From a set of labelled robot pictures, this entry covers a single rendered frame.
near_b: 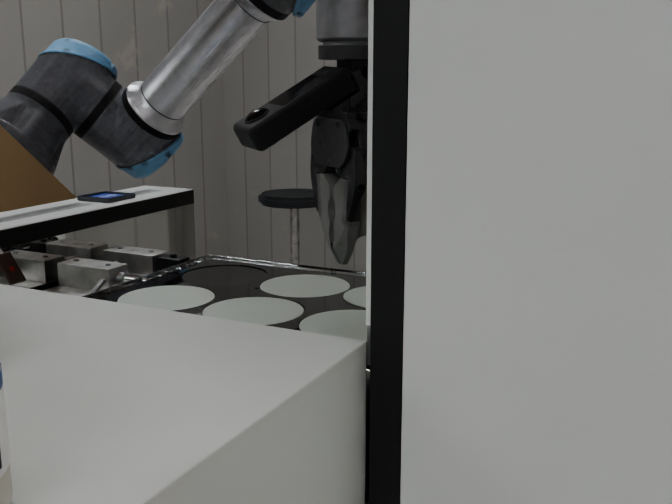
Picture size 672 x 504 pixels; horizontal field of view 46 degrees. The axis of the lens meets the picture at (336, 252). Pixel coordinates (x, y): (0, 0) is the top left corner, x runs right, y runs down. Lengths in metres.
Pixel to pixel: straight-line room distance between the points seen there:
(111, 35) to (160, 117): 2.82
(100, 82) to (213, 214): 3.23
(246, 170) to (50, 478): 4.17
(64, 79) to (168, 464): 1.08
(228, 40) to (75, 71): 0.27
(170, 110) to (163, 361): 0.92
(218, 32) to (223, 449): 0.98
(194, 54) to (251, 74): 3.11
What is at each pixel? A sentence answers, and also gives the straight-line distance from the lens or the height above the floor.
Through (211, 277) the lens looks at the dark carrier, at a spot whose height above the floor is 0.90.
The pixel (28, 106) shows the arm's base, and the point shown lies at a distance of 1.36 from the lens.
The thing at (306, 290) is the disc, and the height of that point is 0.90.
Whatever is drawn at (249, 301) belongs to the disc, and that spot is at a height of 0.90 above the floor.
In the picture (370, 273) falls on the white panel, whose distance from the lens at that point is 0.49.
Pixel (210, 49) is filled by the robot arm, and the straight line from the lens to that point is 1.30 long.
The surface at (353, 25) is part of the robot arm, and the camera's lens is 0.75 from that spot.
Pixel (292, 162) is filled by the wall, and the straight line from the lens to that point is 4.22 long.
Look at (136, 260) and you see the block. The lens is 1.04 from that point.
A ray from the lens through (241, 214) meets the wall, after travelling 4.57.
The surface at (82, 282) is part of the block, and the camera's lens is 0.99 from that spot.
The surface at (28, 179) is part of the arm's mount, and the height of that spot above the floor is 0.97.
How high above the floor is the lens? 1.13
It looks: 13 degrees down
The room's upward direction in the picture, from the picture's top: straight up
